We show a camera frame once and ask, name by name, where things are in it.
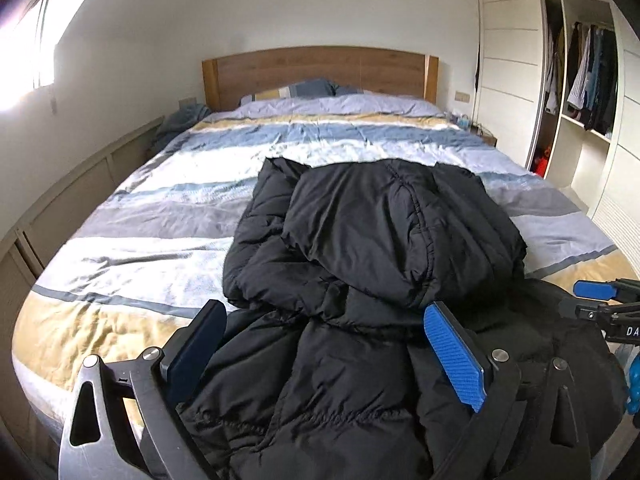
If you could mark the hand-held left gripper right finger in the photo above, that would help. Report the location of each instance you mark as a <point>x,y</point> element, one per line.
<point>452,355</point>

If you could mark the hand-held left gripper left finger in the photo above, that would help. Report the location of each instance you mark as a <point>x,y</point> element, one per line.
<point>195,350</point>

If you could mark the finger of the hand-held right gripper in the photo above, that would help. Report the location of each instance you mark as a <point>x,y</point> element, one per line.
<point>595,289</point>
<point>582,310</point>

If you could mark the black puffer jacket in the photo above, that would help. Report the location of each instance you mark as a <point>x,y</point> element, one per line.
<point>380,270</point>

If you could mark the hanging clothes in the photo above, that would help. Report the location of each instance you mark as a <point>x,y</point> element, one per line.
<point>592,75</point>

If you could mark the person's right hand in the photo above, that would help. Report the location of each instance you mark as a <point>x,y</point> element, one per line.
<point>635,385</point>

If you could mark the white wardrobe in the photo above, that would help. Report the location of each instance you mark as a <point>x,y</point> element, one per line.
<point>575,170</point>

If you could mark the striped duvet bed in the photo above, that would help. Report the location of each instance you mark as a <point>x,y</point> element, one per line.
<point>165,220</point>

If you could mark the red bag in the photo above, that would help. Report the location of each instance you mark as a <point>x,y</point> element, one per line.
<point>541,161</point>

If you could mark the wooden nightstand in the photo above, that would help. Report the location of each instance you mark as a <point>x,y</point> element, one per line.
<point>486,136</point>

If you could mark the crumpled blue cloth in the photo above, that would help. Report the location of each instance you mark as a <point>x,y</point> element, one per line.
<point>182,122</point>

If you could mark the blue striped pillow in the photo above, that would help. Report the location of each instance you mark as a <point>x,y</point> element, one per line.
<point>300,89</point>

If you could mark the wooden headboard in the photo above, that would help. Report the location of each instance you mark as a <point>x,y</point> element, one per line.
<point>320,72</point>

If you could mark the window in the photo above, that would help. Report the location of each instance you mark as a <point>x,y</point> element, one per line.
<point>35,45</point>

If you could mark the wall switch plate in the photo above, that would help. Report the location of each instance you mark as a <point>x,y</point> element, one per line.
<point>462,96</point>

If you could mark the wall socket plate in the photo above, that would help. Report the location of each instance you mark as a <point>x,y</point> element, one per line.
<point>187,103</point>

